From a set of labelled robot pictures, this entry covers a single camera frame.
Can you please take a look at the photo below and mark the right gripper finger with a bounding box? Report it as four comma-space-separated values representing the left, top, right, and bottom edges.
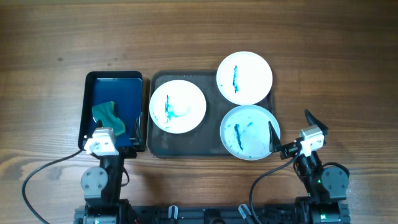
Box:
304, 109, 328, 134
268, 121, 282, 153

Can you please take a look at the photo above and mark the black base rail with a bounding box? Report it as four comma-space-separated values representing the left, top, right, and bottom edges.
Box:
73, 204, 351, 224

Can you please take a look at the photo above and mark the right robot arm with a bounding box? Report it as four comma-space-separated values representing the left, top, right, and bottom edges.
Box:
268, 110, 351, 223

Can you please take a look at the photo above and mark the dark grey serving tray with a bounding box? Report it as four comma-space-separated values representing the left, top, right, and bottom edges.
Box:
146, 70, 236, 158

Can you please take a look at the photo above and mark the black water tray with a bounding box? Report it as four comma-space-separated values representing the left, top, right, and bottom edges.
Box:
78, 71, 143, 149

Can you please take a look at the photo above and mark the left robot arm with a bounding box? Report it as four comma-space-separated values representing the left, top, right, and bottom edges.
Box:
74, 117, 145, 223

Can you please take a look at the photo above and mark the green yellow sponge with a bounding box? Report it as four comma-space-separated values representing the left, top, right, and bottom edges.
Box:
91, 101, 126, 136

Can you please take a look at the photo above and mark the white plate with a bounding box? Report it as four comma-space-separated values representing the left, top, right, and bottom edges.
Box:
220, 105, 280, 161
216, 51, 273, 105
149, 80, 206, 134

